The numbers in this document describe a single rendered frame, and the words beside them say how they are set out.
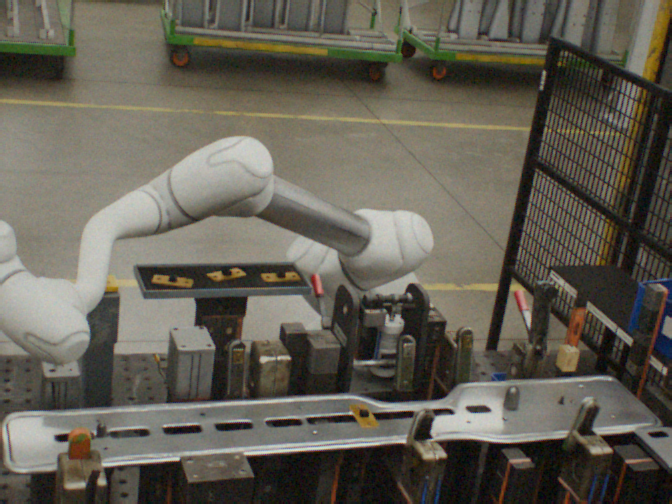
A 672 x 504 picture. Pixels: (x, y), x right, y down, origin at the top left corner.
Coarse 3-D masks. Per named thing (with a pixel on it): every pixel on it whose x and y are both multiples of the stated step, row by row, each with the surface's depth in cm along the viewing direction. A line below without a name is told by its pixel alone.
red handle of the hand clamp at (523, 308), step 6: (516, 294) 256; (522, 294) 256; (516, 300) 256; (522, 300) 255; (522, 306) 254; (522, 312) 254; (528, 312) 254; (528, 318) 253; (528, 324) 252; (528, 330) 252; (528, 336) 252; (540, 348) 249
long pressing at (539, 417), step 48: (480, 384) 243; (528, 384) 246; (576, 384) 249; (0, 432) 203; (48, 432) 204; (240, 432) 213; (288, 432) 215; (336, 432) 217; (384, 432) 220; (432, 432) 222; (480, 432) 225; (528, 432) 227; (624, 432) 233
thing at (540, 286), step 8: (536, 288) 246; (544, 288) 245; (552, 288) 243; (536, 296) 246; (544, 296) 247; (552, 296) 243; (536, 304) 246; (544, 304) 248; (536, 312) 246; (544, 312) 248; (536, 320) 247; (544, 320) 248; (536, 328) 247; (544, 328) 249; (536, 336) 249; (544, 336) 249; (544, 344) 249; (544, 352) 250
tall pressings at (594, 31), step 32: (480, 0) 959; (544, 0) 978; (576, 0) 960; (608, 0) 970; (448, 32) 994; (480, 32) 999; (512, 32) 1009; (544, 32) 1014; (576, 32) 971; (608, 32) 980
